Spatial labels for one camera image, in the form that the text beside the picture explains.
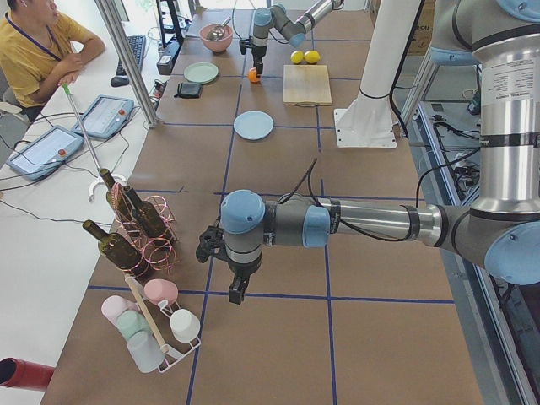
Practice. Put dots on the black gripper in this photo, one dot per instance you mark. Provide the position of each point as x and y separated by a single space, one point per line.
258 54
242 270

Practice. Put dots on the orange mandarin fruit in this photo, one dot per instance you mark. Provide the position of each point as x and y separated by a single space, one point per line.
254 76

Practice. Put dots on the light blue plate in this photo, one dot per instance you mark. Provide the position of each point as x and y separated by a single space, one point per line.
253 125

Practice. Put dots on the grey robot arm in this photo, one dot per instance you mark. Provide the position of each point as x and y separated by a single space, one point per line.
276 18
331 224

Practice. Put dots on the light green plate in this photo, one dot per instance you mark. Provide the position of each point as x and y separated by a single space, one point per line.
201 72

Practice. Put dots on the lower yellow lemon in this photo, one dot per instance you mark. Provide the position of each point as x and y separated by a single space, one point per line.
297 57

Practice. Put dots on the yellow lemon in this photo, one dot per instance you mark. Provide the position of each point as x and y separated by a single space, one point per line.
312 57
297 57

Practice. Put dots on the bamboo cutting board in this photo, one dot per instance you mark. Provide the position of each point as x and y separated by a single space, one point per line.
306 85

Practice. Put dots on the pink bowl with ice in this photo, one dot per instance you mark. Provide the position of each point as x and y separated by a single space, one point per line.
216 44

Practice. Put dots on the upper yellow lemon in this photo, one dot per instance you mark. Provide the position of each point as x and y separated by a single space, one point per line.
312 57

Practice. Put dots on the metal scoop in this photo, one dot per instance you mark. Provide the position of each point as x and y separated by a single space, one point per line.
217 32

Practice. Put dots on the white cup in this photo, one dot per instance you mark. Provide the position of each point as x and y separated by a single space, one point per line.
184 325

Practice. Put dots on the folded grey cloth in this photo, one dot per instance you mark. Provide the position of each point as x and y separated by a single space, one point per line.
189 90

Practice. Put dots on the light grey cup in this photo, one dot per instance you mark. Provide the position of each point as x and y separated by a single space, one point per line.
145 351

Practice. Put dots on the green cup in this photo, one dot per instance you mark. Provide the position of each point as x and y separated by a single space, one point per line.
130 322

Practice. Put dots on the pale pink cup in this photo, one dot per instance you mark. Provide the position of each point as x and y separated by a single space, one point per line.
114 305

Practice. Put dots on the black computer mouse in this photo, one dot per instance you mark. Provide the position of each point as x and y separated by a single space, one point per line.
119 81

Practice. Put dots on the far teach pendant tablet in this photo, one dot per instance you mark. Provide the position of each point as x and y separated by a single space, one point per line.
106 116

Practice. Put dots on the teach pendant tablet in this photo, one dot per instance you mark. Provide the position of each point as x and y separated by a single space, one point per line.
48 152
106 116

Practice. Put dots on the metal reach stick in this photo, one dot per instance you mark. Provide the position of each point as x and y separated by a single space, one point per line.
88 142

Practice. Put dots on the near teach pendant tablet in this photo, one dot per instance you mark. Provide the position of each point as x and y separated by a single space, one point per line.
48 152

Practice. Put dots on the person in yellow shirt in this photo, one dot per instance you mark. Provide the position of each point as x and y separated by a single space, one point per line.
41 50

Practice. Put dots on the red cylinder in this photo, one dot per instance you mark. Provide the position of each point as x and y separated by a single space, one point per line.
23 374

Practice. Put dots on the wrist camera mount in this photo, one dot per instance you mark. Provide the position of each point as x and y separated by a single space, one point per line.
211 244

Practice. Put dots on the white wire cup rack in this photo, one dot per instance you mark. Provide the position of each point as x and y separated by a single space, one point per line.
169 335

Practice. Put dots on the wooden rack handle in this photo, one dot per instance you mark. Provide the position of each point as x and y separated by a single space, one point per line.
137 289

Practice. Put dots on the copper wire bottle rack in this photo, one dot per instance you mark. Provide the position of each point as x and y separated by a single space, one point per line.
160 253

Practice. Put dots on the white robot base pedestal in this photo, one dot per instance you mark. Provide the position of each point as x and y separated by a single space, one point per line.
367 122

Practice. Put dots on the aluminium frame post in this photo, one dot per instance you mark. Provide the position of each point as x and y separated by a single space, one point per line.
113 24

